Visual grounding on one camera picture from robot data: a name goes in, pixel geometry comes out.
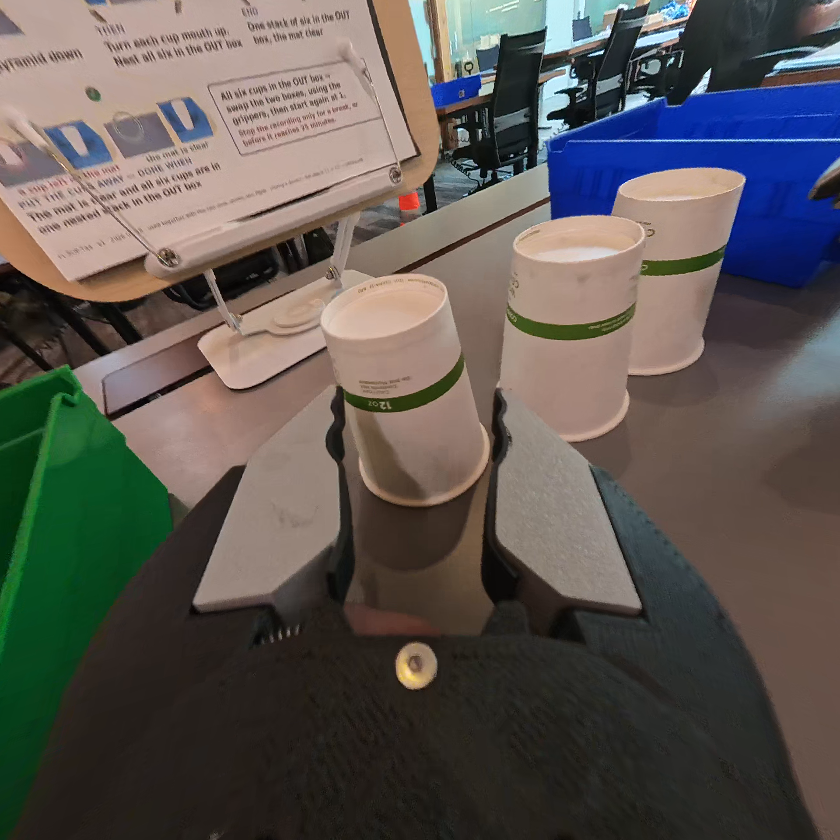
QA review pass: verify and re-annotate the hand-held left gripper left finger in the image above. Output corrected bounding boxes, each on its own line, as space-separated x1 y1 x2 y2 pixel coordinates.
192 386 358 614

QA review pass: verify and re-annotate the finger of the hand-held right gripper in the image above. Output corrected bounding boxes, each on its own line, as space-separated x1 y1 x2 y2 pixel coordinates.
808 157 840 211

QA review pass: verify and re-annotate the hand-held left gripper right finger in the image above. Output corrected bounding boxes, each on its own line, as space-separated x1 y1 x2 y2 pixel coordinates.
481 387 644 618

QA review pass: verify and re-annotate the white paper cup green band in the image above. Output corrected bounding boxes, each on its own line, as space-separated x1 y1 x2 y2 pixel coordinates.
320 272 492 508
612 168 747 376
499 215 647 442

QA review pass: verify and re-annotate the green plastic bin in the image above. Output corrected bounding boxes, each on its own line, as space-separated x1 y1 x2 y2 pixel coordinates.
0 365 175 815

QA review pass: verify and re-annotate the large blue plastic bin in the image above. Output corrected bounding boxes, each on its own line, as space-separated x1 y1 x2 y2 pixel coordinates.
546 98 840 290

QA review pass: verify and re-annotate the black office chair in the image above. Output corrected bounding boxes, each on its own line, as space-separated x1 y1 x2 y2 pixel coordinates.
570 12 649 127
489 28 550 179

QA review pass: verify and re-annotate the small blue bin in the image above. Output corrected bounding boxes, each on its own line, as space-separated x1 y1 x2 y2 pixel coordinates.
430 74 484 110

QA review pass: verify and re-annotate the dark table cable hatch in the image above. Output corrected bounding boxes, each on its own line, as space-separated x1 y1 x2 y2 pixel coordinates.
101 354 231 419

